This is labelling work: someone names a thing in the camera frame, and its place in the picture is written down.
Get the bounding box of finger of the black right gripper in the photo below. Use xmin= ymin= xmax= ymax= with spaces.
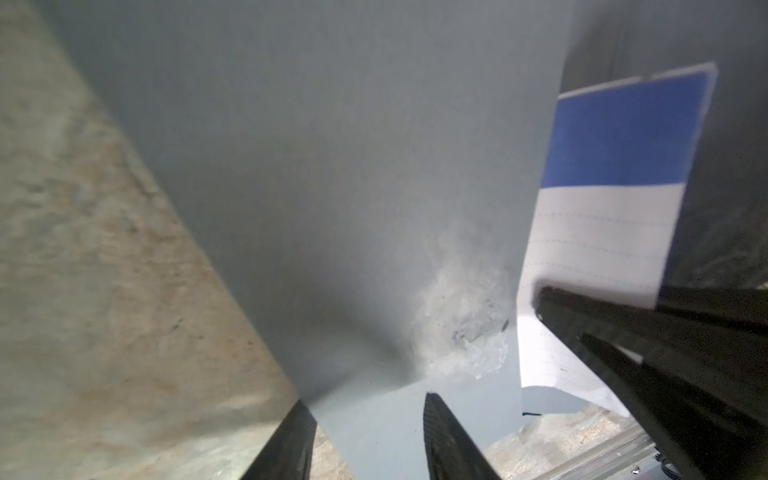
xmin=535 ymin=287 xmax=767 ymax=479
xmin=656 ymin=286 xmax=767 ymax=336

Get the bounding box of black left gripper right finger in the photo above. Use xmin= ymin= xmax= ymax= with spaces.
xmin=423 ymin=392 xmax=501 ymax=480

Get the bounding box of grey envelope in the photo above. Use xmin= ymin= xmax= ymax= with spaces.
xmin=32 ymin=0 xmax=577 ymax=480

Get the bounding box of blue floral notepad card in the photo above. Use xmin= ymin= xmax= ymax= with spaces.
xmin=516 ymin=62 xmax=718 ymax=416

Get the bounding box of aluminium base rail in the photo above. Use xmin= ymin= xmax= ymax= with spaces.
xmin=536 ymin=424 xmax=666 ymax=480

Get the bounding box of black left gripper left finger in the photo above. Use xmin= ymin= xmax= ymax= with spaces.
xmin=241 ymin=400 xmax=317 ymax=480

